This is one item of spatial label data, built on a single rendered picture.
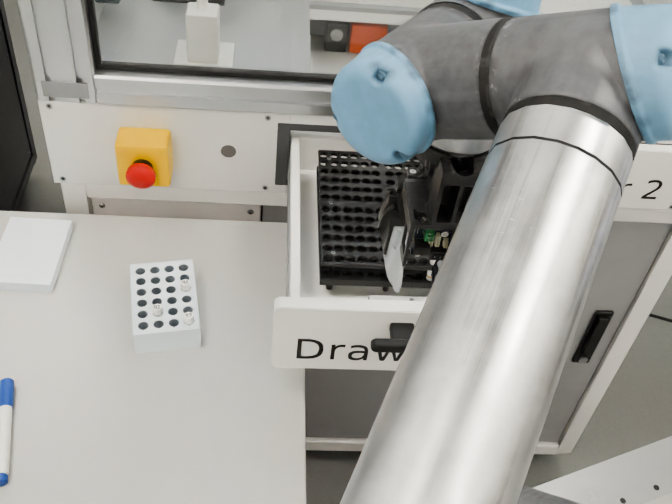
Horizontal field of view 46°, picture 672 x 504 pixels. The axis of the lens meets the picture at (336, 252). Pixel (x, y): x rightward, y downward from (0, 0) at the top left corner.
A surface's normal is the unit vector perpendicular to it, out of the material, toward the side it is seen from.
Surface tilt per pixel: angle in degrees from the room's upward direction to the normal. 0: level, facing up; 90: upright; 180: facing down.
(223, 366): 0
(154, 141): 0
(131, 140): 0
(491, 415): 28
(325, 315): 90
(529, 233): 22
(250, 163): 90
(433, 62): 52
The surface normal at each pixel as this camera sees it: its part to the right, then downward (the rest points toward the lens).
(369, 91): -0.58, 0.55
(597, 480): 0.09, -0.70
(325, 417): 0.04, 0.71
